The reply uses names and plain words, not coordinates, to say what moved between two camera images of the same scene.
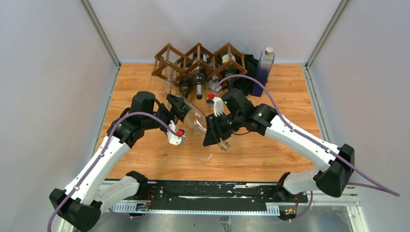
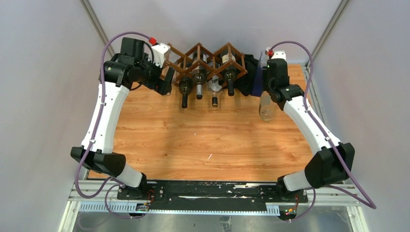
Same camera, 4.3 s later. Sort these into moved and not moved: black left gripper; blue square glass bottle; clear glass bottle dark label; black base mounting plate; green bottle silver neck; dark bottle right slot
Moved: black left gripper; clear glass bottle dark label
Not moved: black base mounting plate; green bottle silver neck; blue square glass bottle; dark bottle right slot
